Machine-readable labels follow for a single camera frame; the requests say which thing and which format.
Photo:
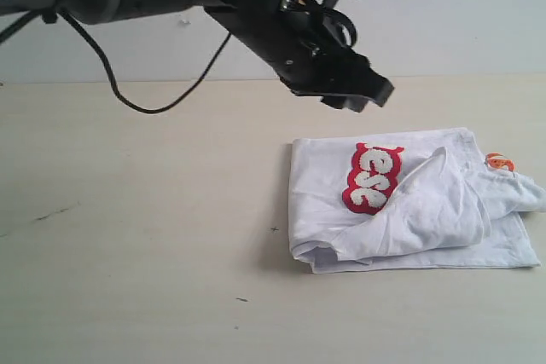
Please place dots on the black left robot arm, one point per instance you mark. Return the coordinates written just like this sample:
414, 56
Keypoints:
81, 13

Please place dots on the white t-shirt red lettering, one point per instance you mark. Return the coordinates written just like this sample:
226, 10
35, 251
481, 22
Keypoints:
413, 200

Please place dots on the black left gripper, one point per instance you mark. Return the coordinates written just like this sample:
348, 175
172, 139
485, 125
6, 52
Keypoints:
309, 45

